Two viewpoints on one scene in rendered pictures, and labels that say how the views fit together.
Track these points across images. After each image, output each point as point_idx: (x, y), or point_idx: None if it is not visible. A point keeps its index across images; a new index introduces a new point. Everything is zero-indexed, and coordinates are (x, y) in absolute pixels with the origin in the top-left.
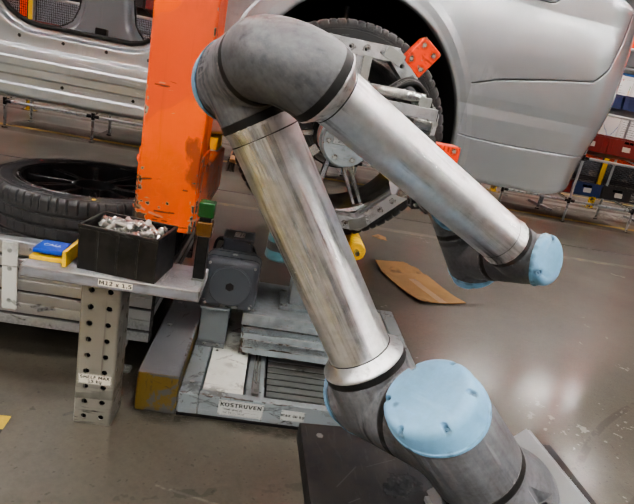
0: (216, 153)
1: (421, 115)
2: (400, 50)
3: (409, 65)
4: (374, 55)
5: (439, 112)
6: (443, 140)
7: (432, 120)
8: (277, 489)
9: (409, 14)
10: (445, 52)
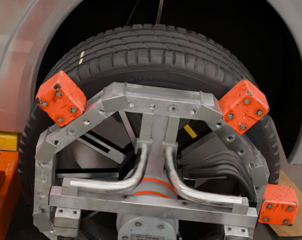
0: (15, 159)
1: (236, 222)
2: (215, 108)
3: (228, 123)
4: (182, 115)
5: (273, 152)
6: (294, 114)
7: (250, 226)
8: None
9: None
10: (291, 33)
